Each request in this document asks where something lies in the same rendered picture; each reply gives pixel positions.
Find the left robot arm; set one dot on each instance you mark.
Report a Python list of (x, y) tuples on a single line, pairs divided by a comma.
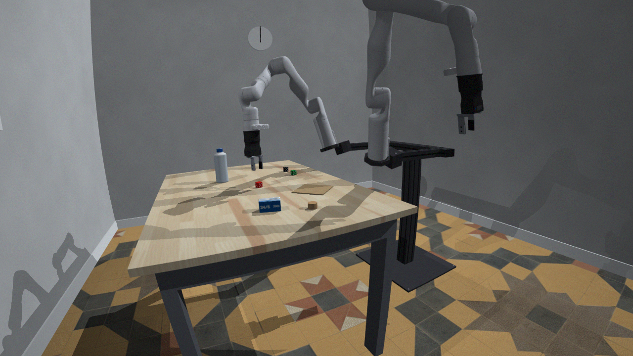
[(460, 21)]

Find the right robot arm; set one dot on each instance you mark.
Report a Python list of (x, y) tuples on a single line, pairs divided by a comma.
[(282, 65)]

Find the grey bottle with blue cap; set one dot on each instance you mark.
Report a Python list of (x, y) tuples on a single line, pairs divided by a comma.
[(221, 166)]

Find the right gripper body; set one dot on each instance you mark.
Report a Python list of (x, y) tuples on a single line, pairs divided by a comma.
[(251, 130)]

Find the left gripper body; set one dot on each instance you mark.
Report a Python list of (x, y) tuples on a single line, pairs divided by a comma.
[(470, 84)]

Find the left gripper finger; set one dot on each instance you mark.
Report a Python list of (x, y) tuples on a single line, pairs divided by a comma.
[(461, 122), (471, 123)]

